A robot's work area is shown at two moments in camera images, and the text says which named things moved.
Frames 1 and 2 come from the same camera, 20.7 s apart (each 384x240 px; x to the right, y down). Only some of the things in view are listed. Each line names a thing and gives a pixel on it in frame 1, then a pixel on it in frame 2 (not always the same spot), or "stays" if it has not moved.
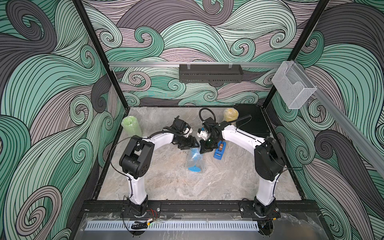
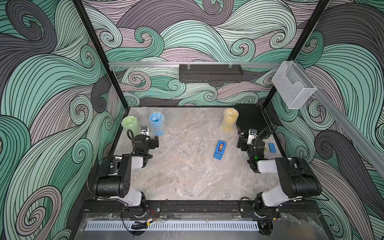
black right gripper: [205, 148] to [244, 143]
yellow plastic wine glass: [230, 114] stays
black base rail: [113, 208] stays
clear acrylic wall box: [293, 87] stays
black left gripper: [190, 144] to [152, 144]
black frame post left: [83, 14] stays
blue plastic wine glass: [196, 157] to [157, 119]
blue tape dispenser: [218, 153] stays
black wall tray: [211, 73] stays
